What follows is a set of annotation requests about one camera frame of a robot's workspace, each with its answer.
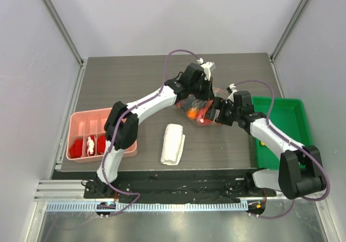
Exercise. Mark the red cloth left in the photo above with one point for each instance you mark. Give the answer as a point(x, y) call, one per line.
point(75, 150)

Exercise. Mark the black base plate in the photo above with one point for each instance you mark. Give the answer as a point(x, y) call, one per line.
point(209, 186)

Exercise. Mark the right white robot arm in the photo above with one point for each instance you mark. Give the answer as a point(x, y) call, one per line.
point(300, 170)

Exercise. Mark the red cloth right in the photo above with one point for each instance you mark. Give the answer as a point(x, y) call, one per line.
point(101, 144)

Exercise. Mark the red white small item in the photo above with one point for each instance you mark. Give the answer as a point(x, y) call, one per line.
point(90, 146)

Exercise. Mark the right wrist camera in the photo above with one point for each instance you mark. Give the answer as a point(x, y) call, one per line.
point(231, 91)

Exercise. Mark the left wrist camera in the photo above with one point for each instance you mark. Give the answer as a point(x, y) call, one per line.
point(208, 67)

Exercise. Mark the pink divided organizer tray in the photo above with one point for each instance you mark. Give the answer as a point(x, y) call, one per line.
point(84, 124)

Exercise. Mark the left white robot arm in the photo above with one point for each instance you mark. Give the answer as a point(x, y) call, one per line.
point(121, 127)

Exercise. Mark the orange fake fruit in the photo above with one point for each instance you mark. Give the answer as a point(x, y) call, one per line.
point(192, 113)

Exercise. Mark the dark fake grapes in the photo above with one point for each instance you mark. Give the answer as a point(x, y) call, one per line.
point(190, 102)

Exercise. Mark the aluminium frame post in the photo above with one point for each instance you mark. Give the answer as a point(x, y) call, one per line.
point(63, 31)
point(293, 21)

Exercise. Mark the right aluminium frame post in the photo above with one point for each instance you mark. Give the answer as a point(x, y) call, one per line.
point(293, 21)

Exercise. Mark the rolled white towel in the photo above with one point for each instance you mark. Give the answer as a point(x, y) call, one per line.
point(173, 144)

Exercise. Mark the left aluminium frame post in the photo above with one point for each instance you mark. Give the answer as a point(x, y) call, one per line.
point(63, 31)

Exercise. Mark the red cloth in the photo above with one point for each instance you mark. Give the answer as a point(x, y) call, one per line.
point(75, 150)
point(101, 144)

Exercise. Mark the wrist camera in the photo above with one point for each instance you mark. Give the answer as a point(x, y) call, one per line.
point(231, 91)
point(208, 67)

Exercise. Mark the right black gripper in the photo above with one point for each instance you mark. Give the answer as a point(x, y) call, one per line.
point(219, 111)

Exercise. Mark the perforated metal rail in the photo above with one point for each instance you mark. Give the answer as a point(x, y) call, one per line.
point(106, 206)

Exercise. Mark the green plastic bin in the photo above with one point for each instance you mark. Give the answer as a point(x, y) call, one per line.
point(289, 116)

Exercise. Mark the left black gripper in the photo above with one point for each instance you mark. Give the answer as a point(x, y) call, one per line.
point(209, 93)

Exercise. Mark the clear zip top bag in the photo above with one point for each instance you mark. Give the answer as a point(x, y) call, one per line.
point(201, 119)

